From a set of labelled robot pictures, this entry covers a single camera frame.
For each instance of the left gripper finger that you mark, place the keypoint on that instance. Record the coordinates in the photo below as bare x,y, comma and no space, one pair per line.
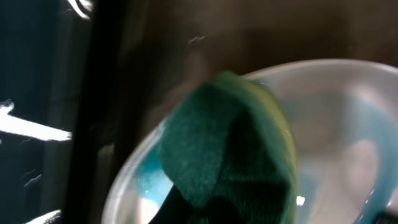
176,210

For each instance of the black water tub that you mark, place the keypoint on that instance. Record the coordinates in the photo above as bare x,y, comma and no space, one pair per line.
44,49

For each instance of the green yellow sponge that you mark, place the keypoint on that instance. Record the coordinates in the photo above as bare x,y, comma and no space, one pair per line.
230,138

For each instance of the dark brown serving tray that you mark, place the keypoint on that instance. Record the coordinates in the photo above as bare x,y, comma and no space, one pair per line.
167,48

